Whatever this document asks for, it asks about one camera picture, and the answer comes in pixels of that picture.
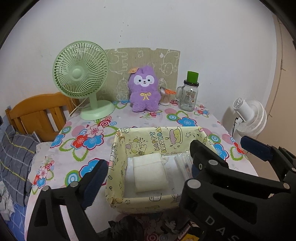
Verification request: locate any white folded towel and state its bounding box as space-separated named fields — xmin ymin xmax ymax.
xmin=133 ymin=153 xmax=169 ymax=192

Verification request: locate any purple plush bunny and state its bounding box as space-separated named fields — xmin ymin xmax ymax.
xmin=128 ymin=65 xmax=161 ymax=113

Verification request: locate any grey plaid pillow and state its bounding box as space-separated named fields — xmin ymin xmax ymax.
xmin=1 ymin=125 xmax=39 ymax=206

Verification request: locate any green desk fan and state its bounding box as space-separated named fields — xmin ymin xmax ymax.
xmin=52 ymin=41 xmax=115 ymax=121

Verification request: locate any yellow cartoon snack pouch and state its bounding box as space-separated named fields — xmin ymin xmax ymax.
xmin=177 ymin=220 xmax=203 ymax=241

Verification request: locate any yellow fabric storage basket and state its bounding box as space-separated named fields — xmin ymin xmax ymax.
xmin=105 ymin=126 xmax=215 ymax=214

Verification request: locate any white standing fan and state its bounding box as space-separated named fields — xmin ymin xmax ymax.
xmin=233 ymin=97 xmax=267 ymax=137

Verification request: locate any cartoon printed cardboard panel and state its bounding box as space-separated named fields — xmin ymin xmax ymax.
xmin=97 ymin=48 xmax=181 ymax=101

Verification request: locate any clear plastic zip bag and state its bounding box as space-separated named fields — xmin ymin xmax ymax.
xmin=161 ymin=151 xmax=193 ymax=180

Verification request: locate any glass jar green lid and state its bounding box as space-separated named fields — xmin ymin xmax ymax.
xmin=175 ymin=71 xmax=199 ymax=111

